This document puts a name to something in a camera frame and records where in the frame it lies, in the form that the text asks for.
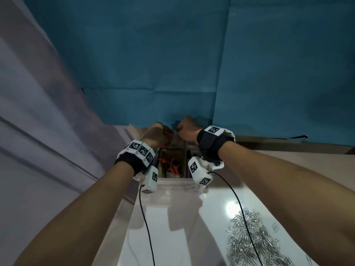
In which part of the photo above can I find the person's left hand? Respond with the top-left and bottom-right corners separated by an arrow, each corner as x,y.
140,122 -> 175,149

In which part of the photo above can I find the person's right hand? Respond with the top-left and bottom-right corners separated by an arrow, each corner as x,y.
176,116 -> 203,143

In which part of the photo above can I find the clear plastic storage box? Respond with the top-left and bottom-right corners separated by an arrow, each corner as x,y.
132,133 -> 225,200

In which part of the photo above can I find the pile of silver paper clips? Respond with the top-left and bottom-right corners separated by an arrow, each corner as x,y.
225,201 -> 294,266

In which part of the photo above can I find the person's right forearm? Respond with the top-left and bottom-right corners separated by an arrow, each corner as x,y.
217,141 -> 355,266

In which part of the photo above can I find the person's left forearm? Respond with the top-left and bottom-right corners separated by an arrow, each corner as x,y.
12,162 -> 135,266

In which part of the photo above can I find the black wristband with marker tags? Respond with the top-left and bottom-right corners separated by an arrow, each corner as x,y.
114,140 -> 156,176
197,125 -> 236,163

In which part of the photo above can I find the brown cardboard divider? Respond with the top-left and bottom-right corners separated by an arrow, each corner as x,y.
160,140 -> 189,179

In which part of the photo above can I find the blue backdrop cloth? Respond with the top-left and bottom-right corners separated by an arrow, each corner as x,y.
21,0 -> 355,147

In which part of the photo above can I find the black camera cable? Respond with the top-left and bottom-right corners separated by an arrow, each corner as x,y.
138,185 -> 156,266
208,171 -> 264,266

